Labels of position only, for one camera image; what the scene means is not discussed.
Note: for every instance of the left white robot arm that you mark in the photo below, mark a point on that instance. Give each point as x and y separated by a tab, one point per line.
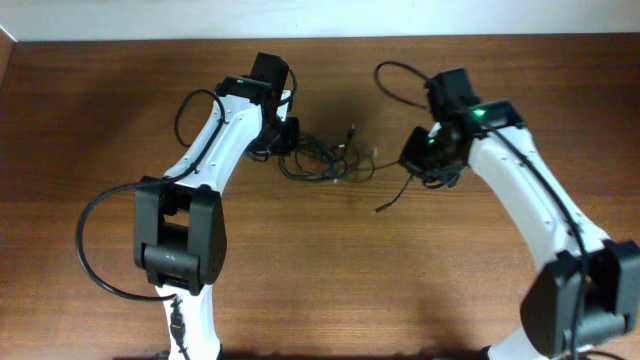
179	231

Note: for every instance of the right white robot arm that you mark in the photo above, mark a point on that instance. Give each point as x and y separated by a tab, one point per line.
586	291

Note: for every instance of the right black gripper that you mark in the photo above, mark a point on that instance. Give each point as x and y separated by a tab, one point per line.
410	160

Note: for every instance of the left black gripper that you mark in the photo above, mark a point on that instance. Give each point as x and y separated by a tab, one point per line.
290	142

